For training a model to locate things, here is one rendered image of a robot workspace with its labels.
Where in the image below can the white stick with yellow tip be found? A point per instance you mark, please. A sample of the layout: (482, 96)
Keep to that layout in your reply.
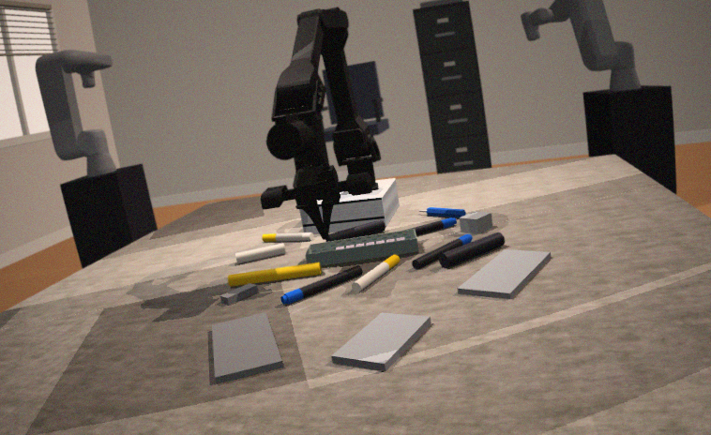
(375, 273)
(304, 236)

